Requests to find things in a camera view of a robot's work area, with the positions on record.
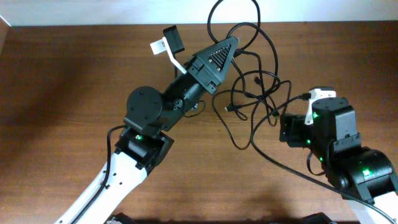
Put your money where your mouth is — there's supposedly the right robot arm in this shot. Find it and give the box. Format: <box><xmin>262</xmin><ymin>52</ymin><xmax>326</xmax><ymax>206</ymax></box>
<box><xmin>280</xmin><ymin>97</ymin><xmax>397</xmax><ymax>223</ymax></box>

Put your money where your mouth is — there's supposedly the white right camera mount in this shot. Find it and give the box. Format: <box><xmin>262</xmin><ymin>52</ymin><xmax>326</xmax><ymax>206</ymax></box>
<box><xmin>303</xmin><ymin>88</ymin><xmax>337</xmax><ymax>126</ymax></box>

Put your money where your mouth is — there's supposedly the black right camera cable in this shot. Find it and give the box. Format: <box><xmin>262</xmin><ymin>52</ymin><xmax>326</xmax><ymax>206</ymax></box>
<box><xmin>249</xmin><ymin>93</ymin><xmax>398</xmax><ymax>224</ymax></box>

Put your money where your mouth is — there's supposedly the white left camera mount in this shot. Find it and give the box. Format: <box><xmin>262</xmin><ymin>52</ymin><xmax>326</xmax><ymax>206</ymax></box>
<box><xmin>149</xmin><ymin>36</ymin><xmax>188</xmax><ymax>75</ymax></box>

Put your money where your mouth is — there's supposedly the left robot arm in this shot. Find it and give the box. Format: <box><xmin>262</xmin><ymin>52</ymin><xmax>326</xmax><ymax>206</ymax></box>
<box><xmin>57</xmin><ymin>37</ymin><xmax>239</xmax><ymax>223</ymax></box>

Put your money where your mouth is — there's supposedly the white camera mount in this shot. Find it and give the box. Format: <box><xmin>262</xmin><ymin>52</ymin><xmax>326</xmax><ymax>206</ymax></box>
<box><xmin>149</xmin><ymin>36</ymin><xmax>188</xmax><ymax>75</ymax></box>
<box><xmin>303</xmin><ymin>88</ymin><xmax>337</xmax><ymax>126</ymax></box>

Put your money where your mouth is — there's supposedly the black left camera cable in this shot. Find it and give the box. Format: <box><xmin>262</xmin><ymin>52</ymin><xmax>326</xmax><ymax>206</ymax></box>
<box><xmin>70</xmin><ymin>124</ymin><xmax>127</xmax><ymax>224</ymax></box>

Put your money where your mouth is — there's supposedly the black camera cable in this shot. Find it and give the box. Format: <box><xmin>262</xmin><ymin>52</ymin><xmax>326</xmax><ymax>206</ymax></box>
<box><xmin>70</xmin><ymin>124</ymin><xmax>127</xmax><ymax>224</ymax></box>
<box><xmin>249</xmin><ymin>93</ymin><xmax>398</xmax><ymax>224</ymax></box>

